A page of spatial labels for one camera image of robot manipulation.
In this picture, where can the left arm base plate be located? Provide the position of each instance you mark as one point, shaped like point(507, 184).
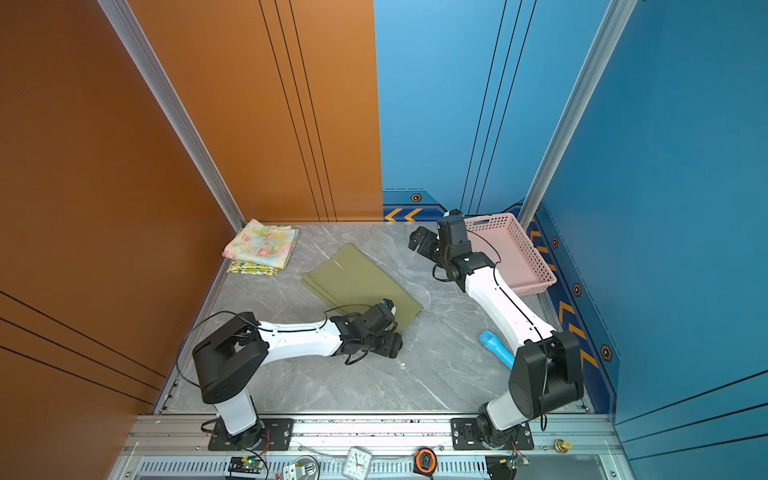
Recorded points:
point(267, 435)

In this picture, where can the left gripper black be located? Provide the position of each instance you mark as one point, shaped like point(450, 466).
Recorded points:
point(394, 344)

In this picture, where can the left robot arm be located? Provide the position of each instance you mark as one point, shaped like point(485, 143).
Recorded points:
point(226, 360)

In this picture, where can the pastel floral skirt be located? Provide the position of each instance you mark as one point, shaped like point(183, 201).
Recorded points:
point(264, 245)

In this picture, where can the green circuit board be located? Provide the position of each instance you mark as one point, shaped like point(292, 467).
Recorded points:
point(246, 467)

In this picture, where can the olive green skirt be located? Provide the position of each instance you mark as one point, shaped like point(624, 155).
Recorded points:
point(350, 280)

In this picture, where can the lemon print skirt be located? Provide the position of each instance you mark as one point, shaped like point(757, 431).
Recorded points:
point(251, 268)

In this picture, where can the black board with wires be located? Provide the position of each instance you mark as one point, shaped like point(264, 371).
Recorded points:
point(505, 467)

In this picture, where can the orange black tape measure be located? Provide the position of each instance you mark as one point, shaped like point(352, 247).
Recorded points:
point(425, 462)

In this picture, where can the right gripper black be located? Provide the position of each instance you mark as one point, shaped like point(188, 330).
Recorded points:
point(430, 239)

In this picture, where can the pink plastic basket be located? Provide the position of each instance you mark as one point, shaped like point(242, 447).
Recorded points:
point(518, 261)

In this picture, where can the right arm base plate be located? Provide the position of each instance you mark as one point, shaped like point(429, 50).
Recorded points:
point(476, 433)

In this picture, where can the light blue plastic tube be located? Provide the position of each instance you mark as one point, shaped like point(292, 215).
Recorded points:
point(494, 345)

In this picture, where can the brass round knob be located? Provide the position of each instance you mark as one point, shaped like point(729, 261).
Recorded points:
point(563, 446)

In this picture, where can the white square clock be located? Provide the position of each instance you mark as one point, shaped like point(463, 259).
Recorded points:
point(357, 464)

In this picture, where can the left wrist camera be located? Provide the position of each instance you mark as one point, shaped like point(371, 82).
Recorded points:
point(389, 306)

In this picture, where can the white power plug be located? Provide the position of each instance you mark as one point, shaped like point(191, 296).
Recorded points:
point(302, 468)

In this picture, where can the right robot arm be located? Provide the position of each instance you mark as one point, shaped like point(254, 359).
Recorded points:
point(547, 372)

